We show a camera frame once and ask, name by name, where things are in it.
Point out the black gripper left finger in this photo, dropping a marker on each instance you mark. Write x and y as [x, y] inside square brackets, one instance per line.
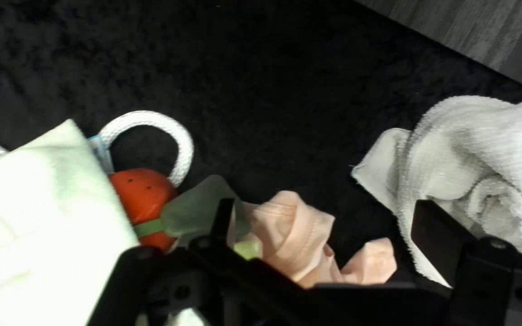
[225, 220]

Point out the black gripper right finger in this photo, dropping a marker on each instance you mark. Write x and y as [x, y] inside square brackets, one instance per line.
[478, 255]

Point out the yellow green towel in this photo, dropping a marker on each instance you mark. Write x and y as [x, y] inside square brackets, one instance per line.
[246, 249]

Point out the orange turnip plushie green leaves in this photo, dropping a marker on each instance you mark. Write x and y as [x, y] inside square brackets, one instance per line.
[143, 193]

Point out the pale green towel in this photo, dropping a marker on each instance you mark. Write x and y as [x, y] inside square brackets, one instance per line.
[43, 242]

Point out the peach shirt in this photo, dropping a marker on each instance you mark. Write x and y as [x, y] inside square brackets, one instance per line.
[290, 229]

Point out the white towel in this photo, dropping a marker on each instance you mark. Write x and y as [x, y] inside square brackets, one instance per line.
[484, 157]

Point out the black velvet tablecloth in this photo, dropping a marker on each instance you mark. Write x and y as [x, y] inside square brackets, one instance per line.
[272, 92]

